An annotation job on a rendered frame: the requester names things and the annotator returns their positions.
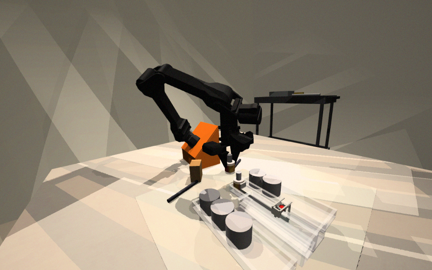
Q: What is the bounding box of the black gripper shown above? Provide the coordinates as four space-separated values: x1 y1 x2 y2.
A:
202 123 240 168

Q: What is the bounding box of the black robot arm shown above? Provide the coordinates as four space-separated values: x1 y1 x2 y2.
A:
136 64 262 152

